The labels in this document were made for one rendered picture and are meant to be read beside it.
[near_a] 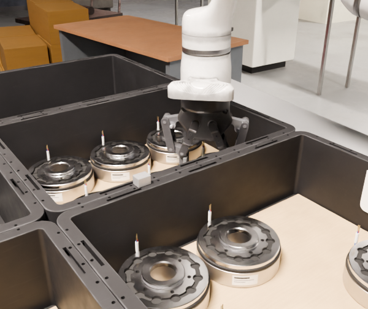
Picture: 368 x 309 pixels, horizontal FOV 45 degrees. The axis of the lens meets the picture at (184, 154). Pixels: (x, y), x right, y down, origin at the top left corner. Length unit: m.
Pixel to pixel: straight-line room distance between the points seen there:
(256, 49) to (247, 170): 3.65
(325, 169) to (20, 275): 0.43
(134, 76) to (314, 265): 0.65
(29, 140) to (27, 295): 0.32
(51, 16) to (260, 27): 1.81
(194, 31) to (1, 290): 0.39
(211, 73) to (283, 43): 3.86
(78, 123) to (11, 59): 3.08
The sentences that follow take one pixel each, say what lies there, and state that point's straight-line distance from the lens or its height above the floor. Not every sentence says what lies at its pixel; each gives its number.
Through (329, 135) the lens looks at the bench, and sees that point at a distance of 1.29.
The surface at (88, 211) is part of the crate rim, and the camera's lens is 0.49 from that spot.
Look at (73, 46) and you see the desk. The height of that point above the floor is 0.49.
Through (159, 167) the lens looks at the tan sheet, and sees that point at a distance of 0.78.
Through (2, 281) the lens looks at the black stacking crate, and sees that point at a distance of 0.50.
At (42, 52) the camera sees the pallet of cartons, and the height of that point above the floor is 0.34.
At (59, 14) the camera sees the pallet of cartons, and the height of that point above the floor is 0.62.
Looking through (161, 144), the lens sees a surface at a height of 0.86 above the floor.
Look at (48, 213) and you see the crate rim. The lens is 0.51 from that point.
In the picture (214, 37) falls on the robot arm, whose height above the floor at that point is 1.07.
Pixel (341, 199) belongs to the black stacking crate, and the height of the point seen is 0.86.
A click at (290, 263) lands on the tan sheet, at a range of 0.58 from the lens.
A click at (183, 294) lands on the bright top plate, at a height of 0.86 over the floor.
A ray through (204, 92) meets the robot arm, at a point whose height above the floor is 1.01.
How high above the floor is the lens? 1.20
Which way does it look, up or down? 26 degrees down
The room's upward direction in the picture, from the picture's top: straight up
